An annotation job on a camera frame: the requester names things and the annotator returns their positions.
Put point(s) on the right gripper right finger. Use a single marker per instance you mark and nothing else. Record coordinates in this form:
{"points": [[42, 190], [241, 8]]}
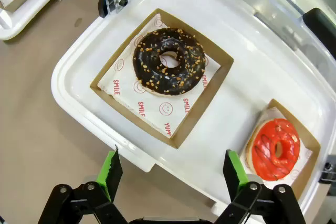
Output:
{"points": [[233, 174]]}

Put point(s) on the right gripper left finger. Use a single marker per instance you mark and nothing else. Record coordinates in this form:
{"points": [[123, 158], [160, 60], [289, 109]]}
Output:
{"points": [[113, 171]]}

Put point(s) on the chocolate donut with nut bits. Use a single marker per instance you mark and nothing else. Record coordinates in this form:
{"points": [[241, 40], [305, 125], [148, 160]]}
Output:
{"points": [[147, 64]]}

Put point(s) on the brown box of nut donut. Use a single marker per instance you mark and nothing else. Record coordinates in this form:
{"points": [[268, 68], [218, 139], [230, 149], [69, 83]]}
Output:
{"points": [[210, 51]]}

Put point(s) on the red glazed donut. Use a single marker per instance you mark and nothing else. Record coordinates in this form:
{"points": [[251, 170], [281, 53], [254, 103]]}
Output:
{"points": [[262, 153]]}

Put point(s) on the smile paper under red donut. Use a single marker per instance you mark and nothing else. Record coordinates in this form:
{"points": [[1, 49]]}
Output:
{"points": [[298, 174]]}

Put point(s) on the smile paper under nut donut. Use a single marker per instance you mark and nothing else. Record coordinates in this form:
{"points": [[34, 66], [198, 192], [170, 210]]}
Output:
{"points": [[152, 108]]}

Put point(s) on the brown box of red donut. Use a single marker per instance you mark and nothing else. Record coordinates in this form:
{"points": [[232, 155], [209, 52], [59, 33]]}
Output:
{"points": [[307, 134]]}

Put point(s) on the white display case tray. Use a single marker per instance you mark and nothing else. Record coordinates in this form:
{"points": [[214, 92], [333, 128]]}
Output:
{"points": [[29, 16], [236, 90]]}

